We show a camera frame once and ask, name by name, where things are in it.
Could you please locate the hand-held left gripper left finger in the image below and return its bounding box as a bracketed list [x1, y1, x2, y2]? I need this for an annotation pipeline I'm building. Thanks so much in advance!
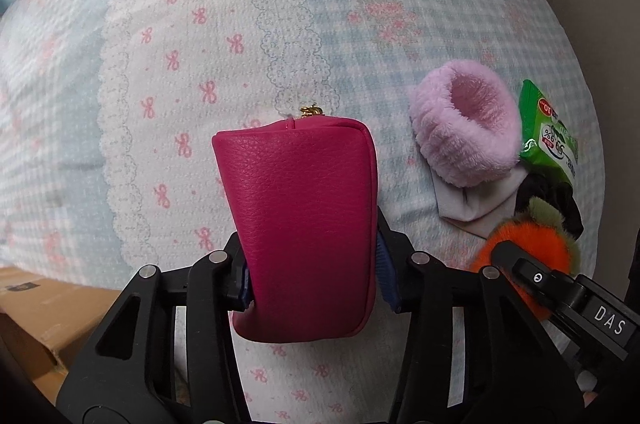
[56, 232, 256, 424]

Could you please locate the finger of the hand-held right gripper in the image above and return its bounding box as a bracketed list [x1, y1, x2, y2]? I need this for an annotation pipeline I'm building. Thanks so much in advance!
[490, 240, 576, 300]

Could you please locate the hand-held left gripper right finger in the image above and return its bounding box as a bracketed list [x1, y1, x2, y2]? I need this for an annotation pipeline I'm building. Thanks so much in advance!
[374, 206, 585, 424]

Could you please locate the orange plush toy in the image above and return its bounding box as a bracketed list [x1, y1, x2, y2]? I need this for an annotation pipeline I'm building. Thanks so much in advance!
[470, 196, 583, 320]

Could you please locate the magenta leather pouch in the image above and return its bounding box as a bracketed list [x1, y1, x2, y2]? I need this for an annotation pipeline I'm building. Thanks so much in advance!
[211, 103, 378, 344]

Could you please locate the black scrunchie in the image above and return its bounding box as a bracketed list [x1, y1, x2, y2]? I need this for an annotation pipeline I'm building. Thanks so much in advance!
[515, 174, 585, 241]

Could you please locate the grey folded cloth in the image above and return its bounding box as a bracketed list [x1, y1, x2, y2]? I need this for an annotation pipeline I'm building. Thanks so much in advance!
[429, 164, 530, 239]

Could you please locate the green wet wipe packet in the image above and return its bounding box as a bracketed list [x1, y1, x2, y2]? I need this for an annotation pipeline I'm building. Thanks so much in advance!
[517, 79, 580, 183]

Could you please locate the pink fluffy wristband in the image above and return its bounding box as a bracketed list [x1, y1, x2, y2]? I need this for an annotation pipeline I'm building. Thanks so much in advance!
[407, 59, 522, 189]

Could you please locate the brown cardboard box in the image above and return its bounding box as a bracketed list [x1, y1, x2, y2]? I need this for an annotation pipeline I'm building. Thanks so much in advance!
[0, 265, 117, 411]

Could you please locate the bow print checked bedsheet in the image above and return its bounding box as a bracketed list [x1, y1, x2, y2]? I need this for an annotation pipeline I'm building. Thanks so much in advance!
[0, 0, 601, 424]

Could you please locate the beige headboard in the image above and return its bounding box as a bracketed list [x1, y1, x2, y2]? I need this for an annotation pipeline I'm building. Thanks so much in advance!
[475, 0, 640, 255]

